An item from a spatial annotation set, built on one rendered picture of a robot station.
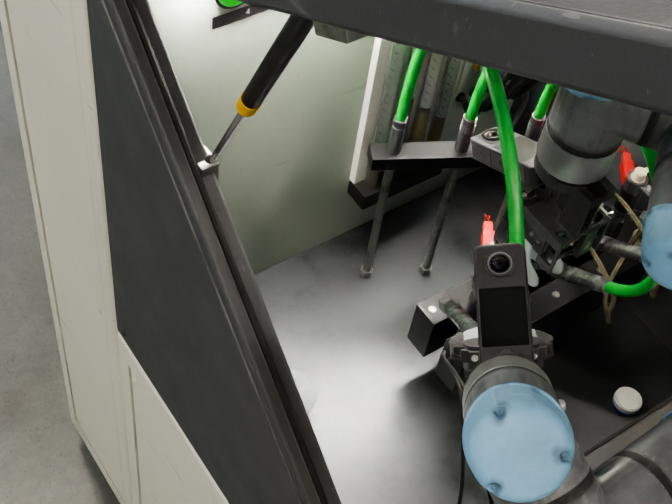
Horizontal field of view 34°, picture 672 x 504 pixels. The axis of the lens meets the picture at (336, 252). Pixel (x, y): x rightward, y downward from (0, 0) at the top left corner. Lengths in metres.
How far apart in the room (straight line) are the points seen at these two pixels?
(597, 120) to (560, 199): 0.14
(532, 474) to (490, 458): 0.03
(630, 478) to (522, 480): 0.11
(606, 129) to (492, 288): 0.20
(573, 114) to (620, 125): 0.04
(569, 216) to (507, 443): 0.41
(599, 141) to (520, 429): 0.37
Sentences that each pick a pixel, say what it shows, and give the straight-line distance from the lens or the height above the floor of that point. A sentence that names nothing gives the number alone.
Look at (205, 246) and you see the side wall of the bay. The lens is 1.07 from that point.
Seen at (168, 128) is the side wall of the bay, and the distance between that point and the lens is 1.06.
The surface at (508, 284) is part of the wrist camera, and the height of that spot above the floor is 1.37.
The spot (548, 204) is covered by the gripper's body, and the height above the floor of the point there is 1.27.
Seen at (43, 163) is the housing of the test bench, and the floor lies 0.95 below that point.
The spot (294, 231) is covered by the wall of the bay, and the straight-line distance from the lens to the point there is 1.56.
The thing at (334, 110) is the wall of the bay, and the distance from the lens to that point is 1.41.
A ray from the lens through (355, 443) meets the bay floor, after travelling 1.46.
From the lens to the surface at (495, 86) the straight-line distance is 1.03.
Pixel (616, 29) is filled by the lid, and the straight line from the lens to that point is 0.47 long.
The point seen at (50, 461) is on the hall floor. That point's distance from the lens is 2.38.
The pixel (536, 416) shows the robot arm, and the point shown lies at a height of 1.48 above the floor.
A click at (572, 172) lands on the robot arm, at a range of 1.08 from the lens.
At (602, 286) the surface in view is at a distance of 1.30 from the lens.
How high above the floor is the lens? 2.12
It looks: 53 degrees down
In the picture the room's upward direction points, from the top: 10 degrees clockwise
